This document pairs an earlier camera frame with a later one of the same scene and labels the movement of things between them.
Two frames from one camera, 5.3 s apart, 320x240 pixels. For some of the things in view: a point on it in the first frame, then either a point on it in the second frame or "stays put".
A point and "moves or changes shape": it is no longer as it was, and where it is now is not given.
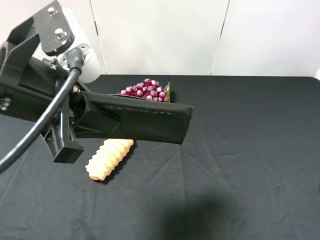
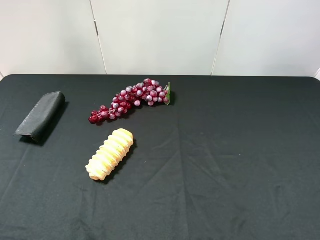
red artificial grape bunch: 150,89 stays put
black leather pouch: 118,116 moves or changes shape
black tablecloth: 247,168 stays put
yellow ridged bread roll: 112,152 stays put
